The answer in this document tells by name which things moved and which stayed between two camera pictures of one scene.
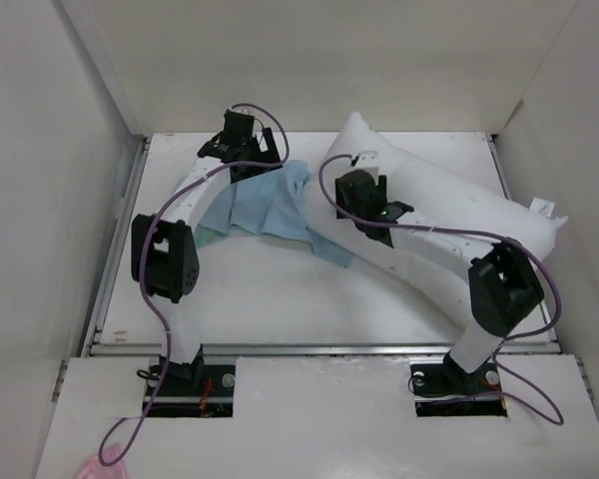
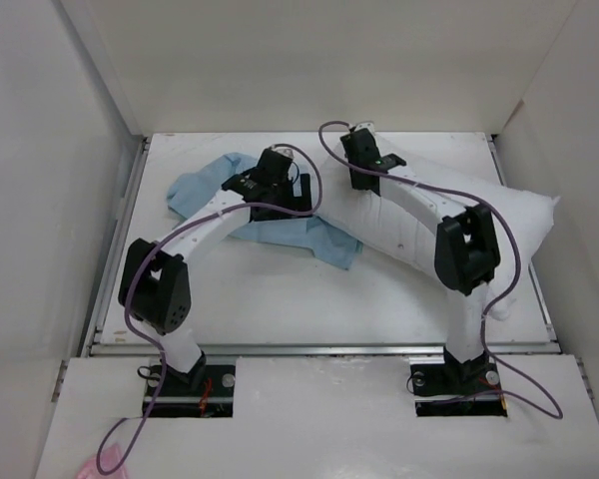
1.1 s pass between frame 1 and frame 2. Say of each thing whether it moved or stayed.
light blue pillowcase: moved
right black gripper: moved
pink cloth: stayed
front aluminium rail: stayed
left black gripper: moved
